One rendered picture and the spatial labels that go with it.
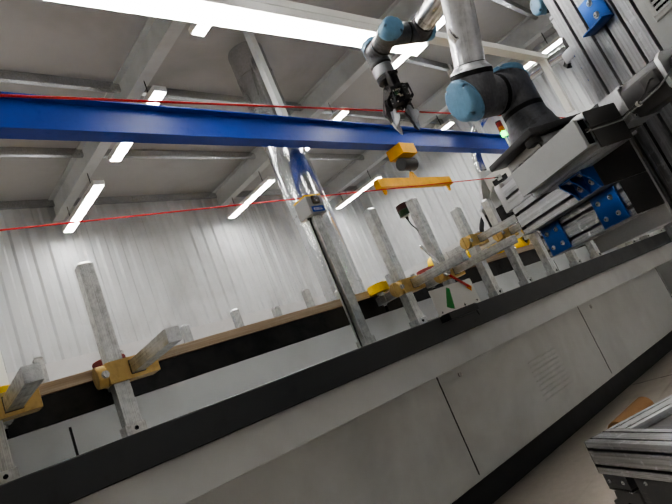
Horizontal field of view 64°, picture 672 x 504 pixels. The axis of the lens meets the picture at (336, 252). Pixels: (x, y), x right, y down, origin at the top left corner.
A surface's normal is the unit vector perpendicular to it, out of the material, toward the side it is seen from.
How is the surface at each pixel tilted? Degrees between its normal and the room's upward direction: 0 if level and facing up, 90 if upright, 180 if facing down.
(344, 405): 90
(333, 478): 90
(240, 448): 90
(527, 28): 90
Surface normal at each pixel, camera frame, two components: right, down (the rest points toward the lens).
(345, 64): -0.69, 0.11
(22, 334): 0.62, -0.42
